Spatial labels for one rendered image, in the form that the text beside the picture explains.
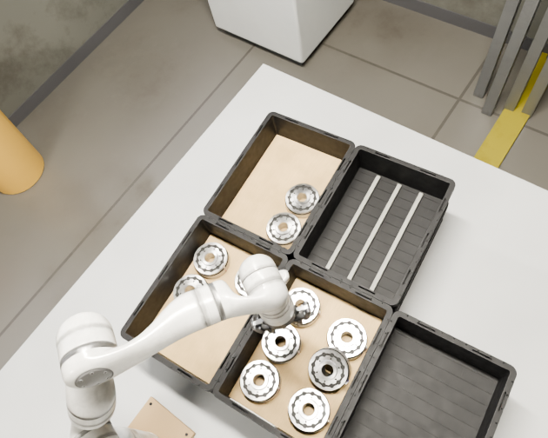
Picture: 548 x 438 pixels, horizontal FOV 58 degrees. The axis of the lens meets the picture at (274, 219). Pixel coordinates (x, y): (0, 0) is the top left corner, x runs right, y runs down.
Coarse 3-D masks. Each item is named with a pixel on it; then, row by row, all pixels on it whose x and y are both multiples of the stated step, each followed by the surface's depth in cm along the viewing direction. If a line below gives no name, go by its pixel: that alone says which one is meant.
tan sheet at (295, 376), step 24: (312, 288) 138; (336, 312) 134; (360, 312) 134; (312, 336) 133; (264, 360) 132; (360, 360) 128; (288, 384) 128; (312, 384) 127; (264, 408) 126; (312, 408) 125; (336, 408) 124; (288, 432) 123
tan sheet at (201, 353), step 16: (208, 240) 150; (240, 256) 146; (192, 272) 146; (224, 320) 138; (240, 320) 138; (192, 336) 137; (208, 336) 137; (224, 336) 136; (160, 352) 137; (176, 352) 136; (192, 352) 136; (208, 352) 135; (224, 352) 134; (192, 368) 134; (208, 368) 133
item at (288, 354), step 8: (288, 328) 131; (264, 336) 131; (272, 336) 131; (296, 336) 130; (264, 344) 130; (296, 344) 129; (264, 352) 129; (272, 352) 129; (280, 352) 129; (288, 352) 129; (296, 352) 128; (280, 360) 128; (288, 360) 128
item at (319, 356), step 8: (320, 352) 125; (328, 352) 124; (336, 352) 123; (312, 360) 125; (320, 360) 124; (336, 360) 123; (344, 360) 123; (312, 368) 125; (344, 368) 122; (312, 376) 125; (320, 376) 124; (336, 376) 123; (344, 376) 122; (320, 384) 124; (328, 384) 123; (336, 384) 123
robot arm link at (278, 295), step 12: (252, 276) 87; (264, 276) 86; (276, 276) 87; (216, 288) 85; (228, 288) 86; (252, 288) 86; (264, 288) 85; (276, 288) 86; (216, 300) 84; (228, 300) 84; (240, 300) 84; (252, 300) 84; (264, 300) 85; (276, 300) 85; (228, 312) 85; (240, 312) 86; (252, 312) 87; (264, 312) 88
